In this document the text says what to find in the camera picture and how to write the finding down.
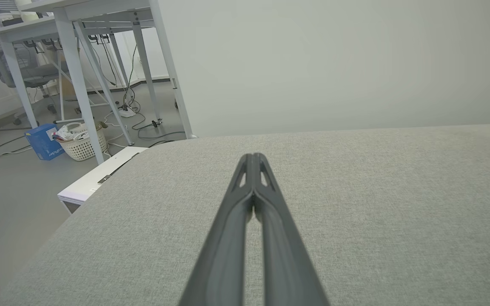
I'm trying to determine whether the white desk with slanted legs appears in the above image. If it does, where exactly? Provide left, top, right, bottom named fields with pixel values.
left=19, top=0, right=162, bottom=165

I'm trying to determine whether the blue cardboard box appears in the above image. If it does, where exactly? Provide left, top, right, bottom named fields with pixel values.
left=24, top=123, right=65, bottom=161

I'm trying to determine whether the white floor cable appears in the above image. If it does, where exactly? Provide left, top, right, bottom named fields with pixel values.
left=100, top=110, right=131, bottom=159

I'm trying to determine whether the white partition panel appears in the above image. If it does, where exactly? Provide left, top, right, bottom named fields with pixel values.
left=148, top=0, right=490, bottom=139

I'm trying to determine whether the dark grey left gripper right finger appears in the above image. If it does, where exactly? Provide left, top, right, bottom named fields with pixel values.
left=254, top=153, right=330, bottom=306

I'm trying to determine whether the white plastic laundry basket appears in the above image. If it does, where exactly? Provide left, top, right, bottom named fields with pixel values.
left=55, top=122, right=109, bottom=162

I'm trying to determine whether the grey fabric sofa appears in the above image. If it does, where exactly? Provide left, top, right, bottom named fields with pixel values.
left=0, top=123, right=490, bottom=306

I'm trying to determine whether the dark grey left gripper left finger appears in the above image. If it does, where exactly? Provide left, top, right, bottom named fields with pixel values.
left=178, top=153, right=254, bottom=306

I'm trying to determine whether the grey office chair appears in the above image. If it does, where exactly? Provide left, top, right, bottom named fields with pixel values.
left=0, top=0, right=69, bottom=126

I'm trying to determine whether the black floor cable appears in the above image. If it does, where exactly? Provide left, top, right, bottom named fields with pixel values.
left=122, top=42, right=186, bottom=148

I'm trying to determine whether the white box with black handle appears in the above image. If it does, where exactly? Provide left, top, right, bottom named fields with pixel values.
left=57, top=146, right=148, bottom=214

